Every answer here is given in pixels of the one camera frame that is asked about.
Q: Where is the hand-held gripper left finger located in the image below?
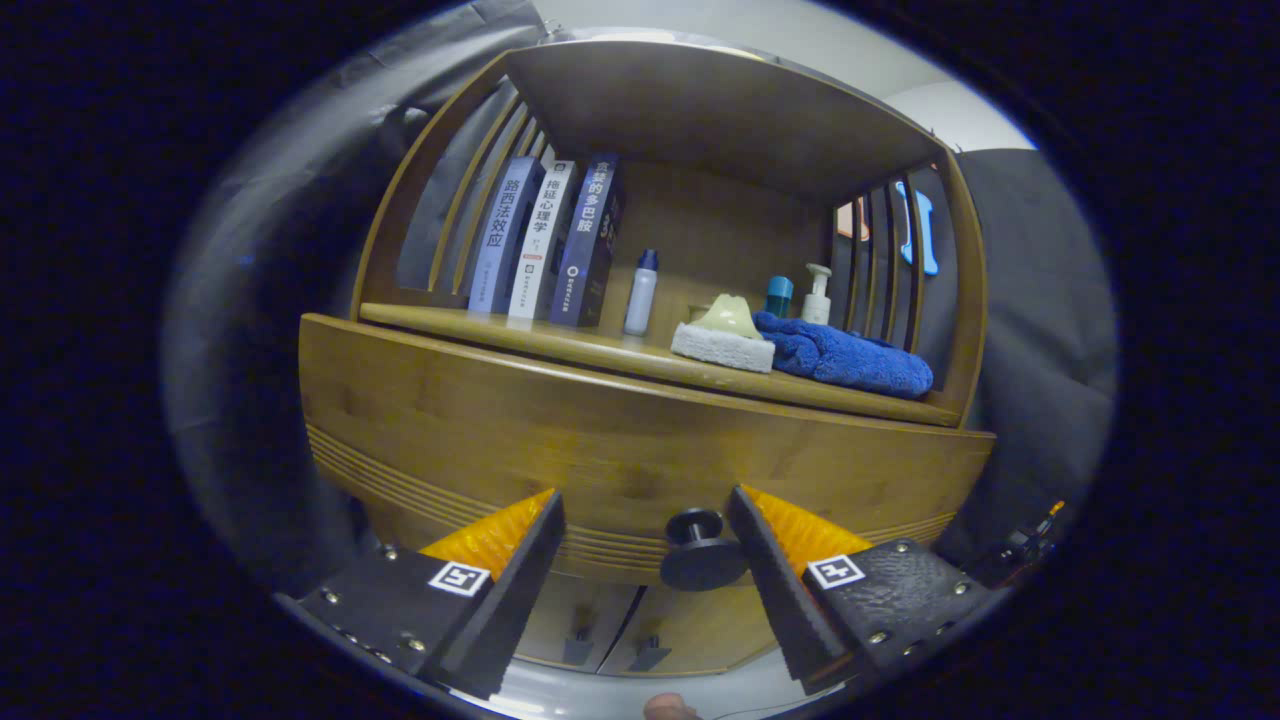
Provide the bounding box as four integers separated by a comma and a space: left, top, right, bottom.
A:
275, 488, 567, 701

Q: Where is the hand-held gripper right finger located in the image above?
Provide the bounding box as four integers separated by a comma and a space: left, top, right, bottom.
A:
725, 485, 991, 698

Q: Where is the black round drawer knob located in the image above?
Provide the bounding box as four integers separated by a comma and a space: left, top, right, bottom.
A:
660, 508, 749, 592

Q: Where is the wooden drawer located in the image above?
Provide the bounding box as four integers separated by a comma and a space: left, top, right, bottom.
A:
298, 313, 997, 589

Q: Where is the pale green handled scrub brush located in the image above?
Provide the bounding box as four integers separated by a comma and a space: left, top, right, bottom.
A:
670, 293, 777, 374

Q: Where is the wooden cabinet door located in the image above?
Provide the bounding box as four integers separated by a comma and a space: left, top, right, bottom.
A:
510, 570, 646, 673
600, 580, 801, 679

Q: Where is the wooden countertop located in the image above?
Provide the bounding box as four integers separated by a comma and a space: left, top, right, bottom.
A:
360, 302, 963, 429

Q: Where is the wooden cabinet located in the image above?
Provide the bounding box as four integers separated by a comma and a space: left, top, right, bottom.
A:
298, 40, 997, 679

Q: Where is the blue folded towel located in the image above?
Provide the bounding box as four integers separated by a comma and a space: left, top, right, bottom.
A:
752, 311, 935, 400

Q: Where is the black clamp with orange tip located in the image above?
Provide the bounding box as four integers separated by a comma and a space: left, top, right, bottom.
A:
985, 500, 1066, 586

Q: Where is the white pump bottle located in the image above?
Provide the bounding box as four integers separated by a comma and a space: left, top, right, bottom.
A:
801, 263, 833, 326

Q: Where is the white bottle with blue cap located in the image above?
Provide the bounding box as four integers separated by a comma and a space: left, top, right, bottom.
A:
623, 249, 660, 337

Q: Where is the white book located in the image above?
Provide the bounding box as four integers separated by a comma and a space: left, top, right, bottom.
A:
507, 160, 578, 321

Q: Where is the light blue book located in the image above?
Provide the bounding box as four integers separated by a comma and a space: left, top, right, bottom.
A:
468, 156, 546, 316

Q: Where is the dark blue book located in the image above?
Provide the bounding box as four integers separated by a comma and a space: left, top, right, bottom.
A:
548, 153, 626, 328

